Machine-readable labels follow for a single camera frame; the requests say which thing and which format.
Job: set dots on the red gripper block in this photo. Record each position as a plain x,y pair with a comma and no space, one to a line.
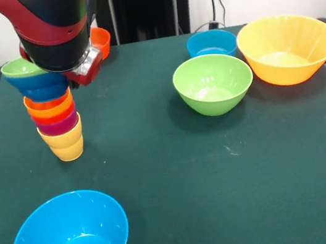
90,71

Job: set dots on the red plastic bowl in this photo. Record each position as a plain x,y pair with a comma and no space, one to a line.
102,41

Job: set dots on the dark blue bowl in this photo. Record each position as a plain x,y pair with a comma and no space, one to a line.
41,87

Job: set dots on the orange ribbed plastic cup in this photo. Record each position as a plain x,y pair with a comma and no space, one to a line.
48,108

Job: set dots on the red plastic cup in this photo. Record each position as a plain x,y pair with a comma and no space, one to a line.
56,117

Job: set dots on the purple plastic cup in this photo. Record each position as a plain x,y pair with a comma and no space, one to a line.
60,126

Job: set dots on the small green ribbed bowl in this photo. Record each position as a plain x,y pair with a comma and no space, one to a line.
18,68

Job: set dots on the yellow ribbed plastic cup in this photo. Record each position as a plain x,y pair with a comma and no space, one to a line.
66,144

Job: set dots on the large light blue bowl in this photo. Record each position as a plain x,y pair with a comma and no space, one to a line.
70,241

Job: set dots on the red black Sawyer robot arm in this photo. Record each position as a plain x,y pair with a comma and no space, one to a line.
53,27

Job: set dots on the small light blue bowl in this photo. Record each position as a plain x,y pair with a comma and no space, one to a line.
210,42

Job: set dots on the large green bowl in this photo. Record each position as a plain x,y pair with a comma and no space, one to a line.
213,87

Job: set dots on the dark green tablecloth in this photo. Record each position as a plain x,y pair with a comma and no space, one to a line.
168,190

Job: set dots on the large yellow bowl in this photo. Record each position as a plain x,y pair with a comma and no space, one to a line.
288,47

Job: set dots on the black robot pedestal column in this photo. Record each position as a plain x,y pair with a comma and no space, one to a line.
146,5

